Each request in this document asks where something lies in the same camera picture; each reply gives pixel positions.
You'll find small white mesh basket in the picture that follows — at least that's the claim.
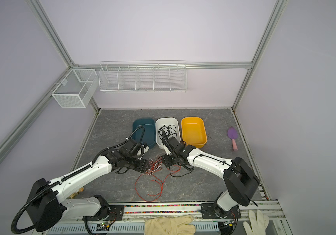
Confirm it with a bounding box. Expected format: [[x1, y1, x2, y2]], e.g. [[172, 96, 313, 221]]
[[52, 69, 99, 108]]

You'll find teal plastic tub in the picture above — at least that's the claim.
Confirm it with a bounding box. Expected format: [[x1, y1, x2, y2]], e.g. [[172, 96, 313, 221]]
[[132, 118, 156, 149]]

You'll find thin white cable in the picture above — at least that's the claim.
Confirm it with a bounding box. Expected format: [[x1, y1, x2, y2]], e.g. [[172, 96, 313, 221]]
[[145, 160, 163, 175]]

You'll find long white wire basket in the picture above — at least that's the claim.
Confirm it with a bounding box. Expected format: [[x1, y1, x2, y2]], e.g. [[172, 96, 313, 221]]
[[98, 60, 187, 93]]

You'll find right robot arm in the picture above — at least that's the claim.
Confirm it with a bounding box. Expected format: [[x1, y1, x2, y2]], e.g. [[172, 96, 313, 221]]
[[162, 137, 261, 219]]

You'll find thick red cable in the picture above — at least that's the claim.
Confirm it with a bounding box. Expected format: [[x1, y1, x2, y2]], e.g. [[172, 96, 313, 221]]
[[134, 157, 183, 203]]

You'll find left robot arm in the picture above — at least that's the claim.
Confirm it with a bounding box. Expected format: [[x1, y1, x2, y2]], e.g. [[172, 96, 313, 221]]
[[11, 137, 149, 234]]

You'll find cream work glove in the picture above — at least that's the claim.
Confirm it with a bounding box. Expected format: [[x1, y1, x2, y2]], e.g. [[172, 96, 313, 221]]
[[144, 215, 196, 235]]

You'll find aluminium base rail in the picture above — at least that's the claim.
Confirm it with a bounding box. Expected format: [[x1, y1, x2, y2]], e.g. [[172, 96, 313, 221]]
[[32, 197, 292, 235]]

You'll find thin black cable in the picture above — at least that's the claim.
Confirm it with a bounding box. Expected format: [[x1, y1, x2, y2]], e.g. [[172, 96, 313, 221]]
[[158, 124, 178, 139]]

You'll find yellow plastic tub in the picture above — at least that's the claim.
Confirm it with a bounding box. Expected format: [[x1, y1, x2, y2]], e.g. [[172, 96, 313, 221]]
[[181, 117, 208, 148]]

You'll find white plastic tub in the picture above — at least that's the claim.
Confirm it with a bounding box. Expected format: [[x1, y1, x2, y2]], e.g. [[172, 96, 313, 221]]
[[155, 117, 181, 149]]

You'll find thin black wire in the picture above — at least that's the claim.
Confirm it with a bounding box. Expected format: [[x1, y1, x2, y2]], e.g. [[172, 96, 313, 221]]
[[167, 164, 195, 178]]

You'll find white rubber glove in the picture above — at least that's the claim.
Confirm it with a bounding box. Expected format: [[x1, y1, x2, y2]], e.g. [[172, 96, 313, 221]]
[[243, 210, 270, 235]]

